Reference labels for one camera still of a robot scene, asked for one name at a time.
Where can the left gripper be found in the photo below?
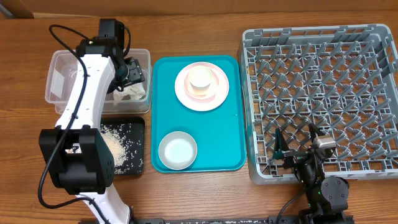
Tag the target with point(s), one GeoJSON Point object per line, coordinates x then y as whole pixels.
{"type": "Point", "coordinates": [136, 73]}

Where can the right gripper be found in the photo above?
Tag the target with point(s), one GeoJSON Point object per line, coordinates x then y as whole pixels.
{"type": "Point", "coordinates": [280, 150]}

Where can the white tissue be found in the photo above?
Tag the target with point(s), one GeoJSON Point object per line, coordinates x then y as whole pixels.
{"type": "Point", "coordinates": [133, 92]}

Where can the white cup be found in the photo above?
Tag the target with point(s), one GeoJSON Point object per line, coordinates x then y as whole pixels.
{"type": "Point", "coordinates": [200, 77]}

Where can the rice and food scraps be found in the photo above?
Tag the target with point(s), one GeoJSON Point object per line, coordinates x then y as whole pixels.
{"type": "Point", "coordinates": [116, 146]}

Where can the grey bowl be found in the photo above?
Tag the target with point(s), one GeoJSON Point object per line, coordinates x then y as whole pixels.
{"type": "Point", "coordinates": [177, 150]}

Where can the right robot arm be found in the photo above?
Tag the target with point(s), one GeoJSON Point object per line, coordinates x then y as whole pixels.
{"type": "Point", "coordinates": [327, 196]}

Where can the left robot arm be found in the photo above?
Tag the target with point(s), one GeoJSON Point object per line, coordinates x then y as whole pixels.
{"type": "Point", "coordinates": [78, 164]}

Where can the grey dishwasher rack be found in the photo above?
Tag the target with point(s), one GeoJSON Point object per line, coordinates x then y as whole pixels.
{"type": "Point", "coordinates": [343, 79]}

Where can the large pink plate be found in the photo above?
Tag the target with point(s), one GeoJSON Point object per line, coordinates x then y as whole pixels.
{"type": "Point", "coordinates": [207, 104]}

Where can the black plastic tray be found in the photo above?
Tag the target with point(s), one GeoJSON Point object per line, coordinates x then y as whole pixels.
{"type": "Point", "coordinates": [133, 133]}

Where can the clear plastic bin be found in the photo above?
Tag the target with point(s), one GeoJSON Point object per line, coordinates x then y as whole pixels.
{"type": "Point", "coordinates": [62, 74]}

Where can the teal serving tray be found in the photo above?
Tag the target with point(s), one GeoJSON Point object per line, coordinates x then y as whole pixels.
{"type": "Point", "coordinates": [219, 133]}

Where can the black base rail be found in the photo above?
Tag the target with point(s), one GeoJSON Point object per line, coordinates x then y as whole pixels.
{"type": "Point", "coordinates": [217, 221]}

